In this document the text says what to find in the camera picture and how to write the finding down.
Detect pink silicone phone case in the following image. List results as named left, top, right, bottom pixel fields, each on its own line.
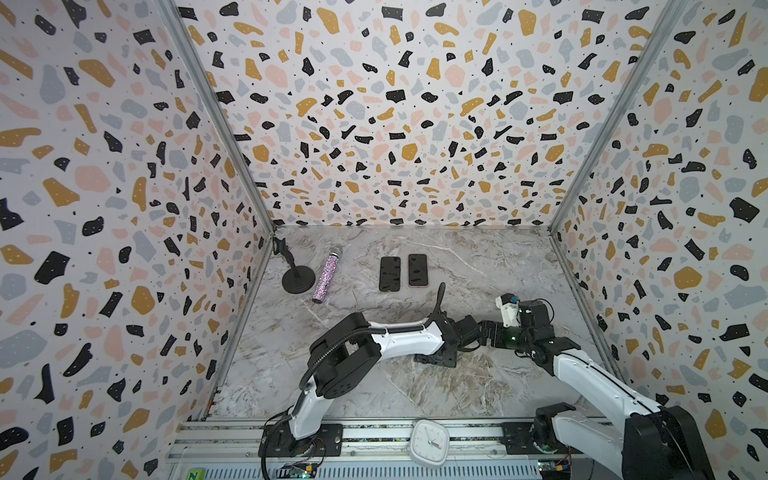
left=407, top=252, right=430, bottom=289

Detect black phone case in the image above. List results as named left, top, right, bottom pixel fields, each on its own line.
left=378, top=256, right=403, bottom=293

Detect blue smartphone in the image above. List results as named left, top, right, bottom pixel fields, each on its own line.
left=414, top=353, right=457, bottom=368

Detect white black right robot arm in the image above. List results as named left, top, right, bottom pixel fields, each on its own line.
left=478, top=294, right=714, bottom=479

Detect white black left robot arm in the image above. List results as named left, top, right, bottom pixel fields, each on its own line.
left=288, top=309, right=480, bottom=441

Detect white square clock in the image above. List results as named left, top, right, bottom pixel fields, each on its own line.
left=408, top=419, right=450, bottom=468

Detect purple glitter microphone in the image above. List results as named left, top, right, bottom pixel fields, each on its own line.
left=312, top=245, right=343, bottom=304

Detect black round microphone stand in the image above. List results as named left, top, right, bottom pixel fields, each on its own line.
left=273, top=238, right=316, bottom=294

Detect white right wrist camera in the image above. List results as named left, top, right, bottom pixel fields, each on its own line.
left=495, top=293, right=520, bottom=328

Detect black corrugated cable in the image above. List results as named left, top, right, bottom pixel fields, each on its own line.
left=259, top=281, right=448, bottom=480

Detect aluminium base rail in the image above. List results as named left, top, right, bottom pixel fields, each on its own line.
left=160, top=418, right=614, bottom=479

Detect aluminium frame post right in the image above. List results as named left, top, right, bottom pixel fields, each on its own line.
left=548, top=0, right=685, bottom=237

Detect aluminium frame post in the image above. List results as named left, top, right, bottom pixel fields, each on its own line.
left=154, top=0, right=276, bottom=237
left=548, top=0, right=685, bottom=237

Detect aluminium frame post left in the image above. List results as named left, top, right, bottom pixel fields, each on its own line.
left=154, top=0, right=276, bottom=237

